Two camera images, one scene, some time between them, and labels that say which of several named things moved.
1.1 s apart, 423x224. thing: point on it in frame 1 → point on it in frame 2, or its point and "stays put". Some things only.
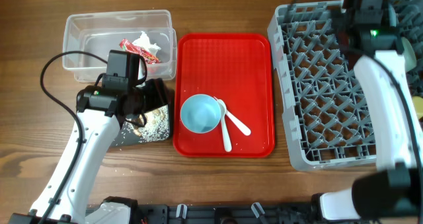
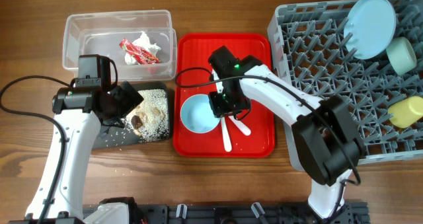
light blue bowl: [200, 113] stays put
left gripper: [160, 94] → [129, 96]
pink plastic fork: [240, 125] stays put
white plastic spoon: [223, 107] stays put
